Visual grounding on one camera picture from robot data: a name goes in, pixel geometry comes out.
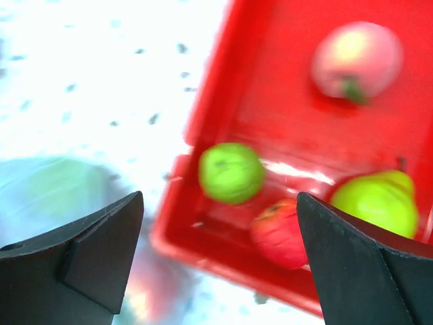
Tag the red apple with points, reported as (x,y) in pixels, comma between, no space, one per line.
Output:
(276,234)

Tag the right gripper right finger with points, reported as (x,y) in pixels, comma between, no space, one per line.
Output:
(364,274)

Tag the red plastic tray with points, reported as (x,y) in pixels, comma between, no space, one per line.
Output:
(258,91)

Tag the green round fruit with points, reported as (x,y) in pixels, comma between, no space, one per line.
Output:
(230,173)

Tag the pink peach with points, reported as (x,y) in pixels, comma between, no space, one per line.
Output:
(357,61)

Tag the green pear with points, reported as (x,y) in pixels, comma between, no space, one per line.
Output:
(385,199)

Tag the blue cartoon plastic bag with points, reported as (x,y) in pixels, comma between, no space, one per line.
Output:
(41,194)

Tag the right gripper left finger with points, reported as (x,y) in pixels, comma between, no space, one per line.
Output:
(79,268)

